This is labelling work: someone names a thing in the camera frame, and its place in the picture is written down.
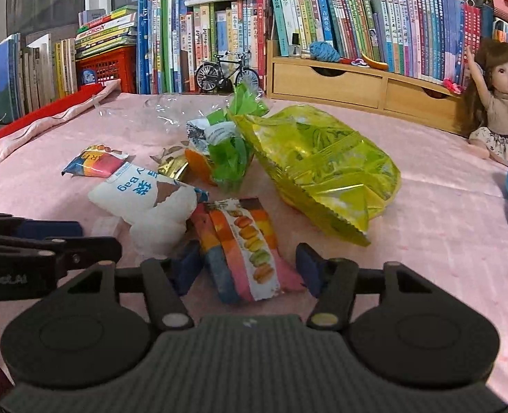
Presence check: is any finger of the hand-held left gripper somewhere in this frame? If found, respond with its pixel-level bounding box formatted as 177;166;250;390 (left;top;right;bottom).
0;211;84;239
0;233;123;274

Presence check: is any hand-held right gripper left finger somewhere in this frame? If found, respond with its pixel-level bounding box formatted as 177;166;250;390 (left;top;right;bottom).
64;243;204;332

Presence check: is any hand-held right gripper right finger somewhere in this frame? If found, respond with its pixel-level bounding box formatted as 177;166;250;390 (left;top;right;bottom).
296;243;437;331

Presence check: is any striped macaron snack packet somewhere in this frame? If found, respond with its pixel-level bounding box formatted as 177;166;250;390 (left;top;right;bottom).
187;197;307;306

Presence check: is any white paper bag blue print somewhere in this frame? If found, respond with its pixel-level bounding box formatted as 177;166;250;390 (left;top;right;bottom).
87;164;199;257

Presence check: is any small blue orange snack packet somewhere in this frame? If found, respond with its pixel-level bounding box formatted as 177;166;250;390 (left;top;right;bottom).
61;144;130;180

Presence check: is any gold foil wrapper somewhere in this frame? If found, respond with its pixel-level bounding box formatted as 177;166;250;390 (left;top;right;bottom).
149;146;190;180

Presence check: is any curled orange peel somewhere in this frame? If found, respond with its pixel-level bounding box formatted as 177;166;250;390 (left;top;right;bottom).
184;148;219;187

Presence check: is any yellow green snack bag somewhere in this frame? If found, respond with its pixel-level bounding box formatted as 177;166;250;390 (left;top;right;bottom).
227;105;403;248

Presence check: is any red mattress edge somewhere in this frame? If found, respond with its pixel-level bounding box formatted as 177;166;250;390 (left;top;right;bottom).
0;85;109;151

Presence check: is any green plastic bag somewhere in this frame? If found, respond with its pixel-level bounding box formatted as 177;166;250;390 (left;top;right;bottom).
205;83;270;192

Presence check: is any white grey crumpled packet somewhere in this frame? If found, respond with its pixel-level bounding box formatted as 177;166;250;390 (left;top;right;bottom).
186;118;238;156

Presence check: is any pink blanket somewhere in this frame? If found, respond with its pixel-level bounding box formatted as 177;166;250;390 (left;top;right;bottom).
0;90;508;399

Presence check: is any row of large hardcover books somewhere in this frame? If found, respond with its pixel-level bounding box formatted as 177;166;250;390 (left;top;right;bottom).
0;32;78;124

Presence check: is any clear plastic bag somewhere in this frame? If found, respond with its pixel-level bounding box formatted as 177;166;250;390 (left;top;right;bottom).
92;92;238;130

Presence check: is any red plastic crate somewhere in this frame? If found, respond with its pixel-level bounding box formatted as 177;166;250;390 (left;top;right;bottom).
75;45;138;94

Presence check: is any wooden drawer organizer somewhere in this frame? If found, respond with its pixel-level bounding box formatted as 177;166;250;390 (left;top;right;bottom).
265;39;468;135

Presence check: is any black model bicycle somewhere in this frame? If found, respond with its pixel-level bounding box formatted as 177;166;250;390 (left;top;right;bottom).
194;50;262;94

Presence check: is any stack of flat picture books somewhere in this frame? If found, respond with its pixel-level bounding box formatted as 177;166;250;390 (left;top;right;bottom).
74;4;139;59

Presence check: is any orange curved toy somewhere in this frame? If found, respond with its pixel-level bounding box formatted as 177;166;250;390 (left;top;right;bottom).
359;53;389;71

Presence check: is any blue yarn ball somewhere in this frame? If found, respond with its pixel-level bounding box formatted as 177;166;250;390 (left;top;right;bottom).
308;40;342;63

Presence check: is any row of thin children's books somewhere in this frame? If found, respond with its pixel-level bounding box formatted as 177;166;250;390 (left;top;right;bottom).
136;0;274;95

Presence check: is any brown haired doll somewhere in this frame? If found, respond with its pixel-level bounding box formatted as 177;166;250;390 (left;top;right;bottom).
454;36;508;169

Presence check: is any row of books on organizer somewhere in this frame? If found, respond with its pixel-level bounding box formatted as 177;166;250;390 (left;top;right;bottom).
264;0;496;87

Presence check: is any pink flower hair tie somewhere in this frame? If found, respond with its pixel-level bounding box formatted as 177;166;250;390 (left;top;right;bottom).
442;76;465;95

